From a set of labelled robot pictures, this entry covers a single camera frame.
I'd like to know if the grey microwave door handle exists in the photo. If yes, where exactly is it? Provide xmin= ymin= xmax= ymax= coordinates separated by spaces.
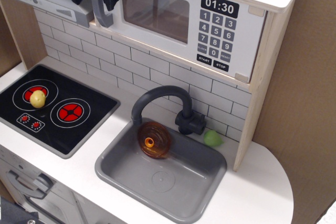
xmin=91 ymin=0 xmax=113 ymax=28

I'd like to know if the white toy microwave door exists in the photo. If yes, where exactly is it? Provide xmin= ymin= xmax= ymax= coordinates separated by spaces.
xmin=106 ymin=0 xmax=267 ymax=83

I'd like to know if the wooden microwave cabinet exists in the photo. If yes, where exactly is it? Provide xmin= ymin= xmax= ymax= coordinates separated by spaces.
xmin=90 ymin=0 xmax=295 ymax=170

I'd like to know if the yellow toy potato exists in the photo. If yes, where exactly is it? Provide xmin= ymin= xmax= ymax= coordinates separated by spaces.
xmin=29 ymin=90 xmax=46 ymax=109

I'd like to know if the black toy stovetop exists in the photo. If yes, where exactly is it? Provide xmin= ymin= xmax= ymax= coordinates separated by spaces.
xmin=1 ymin=65 xmax=120 ymax=159

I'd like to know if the dark grey toy faucet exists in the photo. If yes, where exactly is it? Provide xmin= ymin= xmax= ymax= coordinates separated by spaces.
xmin=131 ymin=86 xmax=206 ymax=135

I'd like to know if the green toy pear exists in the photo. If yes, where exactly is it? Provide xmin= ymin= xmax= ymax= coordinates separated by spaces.
xmin=203 ymin=130 xmax=224 ymax=147

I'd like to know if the grey toy sink basin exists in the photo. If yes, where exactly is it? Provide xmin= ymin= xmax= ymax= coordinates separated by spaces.
xmin=95 ymin=118 xmax=227 ymax=223

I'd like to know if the grey toy oven door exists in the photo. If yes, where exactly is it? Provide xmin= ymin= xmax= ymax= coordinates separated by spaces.
xmin=1 ymin=147 xmax=85 ymax=223

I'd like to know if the brown cardboard panel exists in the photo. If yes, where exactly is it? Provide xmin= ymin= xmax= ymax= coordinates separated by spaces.
xmin=254 ymin=0 xmax=335 ymax=223

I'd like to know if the grey oven door handle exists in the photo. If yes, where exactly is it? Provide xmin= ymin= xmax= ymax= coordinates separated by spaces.
xmin=6 ymin=170 xmax=54 ymax=199

